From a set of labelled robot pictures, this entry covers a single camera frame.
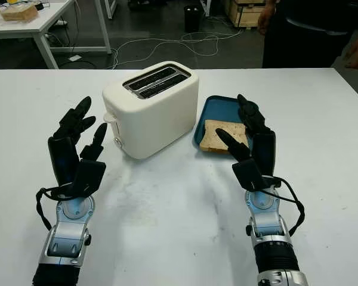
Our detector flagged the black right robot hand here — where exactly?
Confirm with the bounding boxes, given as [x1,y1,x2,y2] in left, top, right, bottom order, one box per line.
[214,94,277,179]

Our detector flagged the blue plastic tray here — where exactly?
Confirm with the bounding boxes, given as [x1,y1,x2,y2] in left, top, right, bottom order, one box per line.
[192,95,258,154]

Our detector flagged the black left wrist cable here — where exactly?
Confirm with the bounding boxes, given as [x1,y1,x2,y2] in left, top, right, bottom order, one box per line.
[35,183,78,231]

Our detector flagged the white floor cable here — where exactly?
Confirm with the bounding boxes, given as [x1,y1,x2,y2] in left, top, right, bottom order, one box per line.
[111,11,246,70]

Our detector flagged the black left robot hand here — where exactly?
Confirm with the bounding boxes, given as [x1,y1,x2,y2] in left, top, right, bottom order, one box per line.
[47,95,108,191]

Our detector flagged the person in dark clothes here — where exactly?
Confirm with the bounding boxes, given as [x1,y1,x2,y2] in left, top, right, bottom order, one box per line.
[257,0,358,70]

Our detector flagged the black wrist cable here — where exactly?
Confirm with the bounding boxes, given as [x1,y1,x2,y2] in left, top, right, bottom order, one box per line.
[35,183,78,231]
[265,175,306,237]

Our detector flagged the black trash bin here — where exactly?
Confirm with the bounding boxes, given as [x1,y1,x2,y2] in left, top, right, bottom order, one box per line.
[183,5,200,33]

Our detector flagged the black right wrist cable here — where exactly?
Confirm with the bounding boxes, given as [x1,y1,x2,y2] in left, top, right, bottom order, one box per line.
[265,175,306,237]

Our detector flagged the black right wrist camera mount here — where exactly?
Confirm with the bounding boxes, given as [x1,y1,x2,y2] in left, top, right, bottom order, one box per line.
[232,158,266,192]

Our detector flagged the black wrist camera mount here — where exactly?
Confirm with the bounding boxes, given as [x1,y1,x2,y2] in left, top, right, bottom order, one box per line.
[232,158,266,192]
[72,159,107,198]

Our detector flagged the brown bread slice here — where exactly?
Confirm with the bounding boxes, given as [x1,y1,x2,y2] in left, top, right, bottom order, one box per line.
[199,119,250,154]

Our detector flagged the cardboard box on table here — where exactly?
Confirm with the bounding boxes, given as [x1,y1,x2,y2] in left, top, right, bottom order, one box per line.
[1,5,38,22]

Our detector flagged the cream white two-slot toaster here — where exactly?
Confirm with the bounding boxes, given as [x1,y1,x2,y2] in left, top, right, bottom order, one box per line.
[101,60,200,160]

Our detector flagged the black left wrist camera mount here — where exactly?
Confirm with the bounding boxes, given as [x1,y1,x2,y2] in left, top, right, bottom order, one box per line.
[72,159,107,198]

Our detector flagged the plywood crate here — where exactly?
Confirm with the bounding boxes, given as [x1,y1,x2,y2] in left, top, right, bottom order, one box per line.
[228,0,267,29]

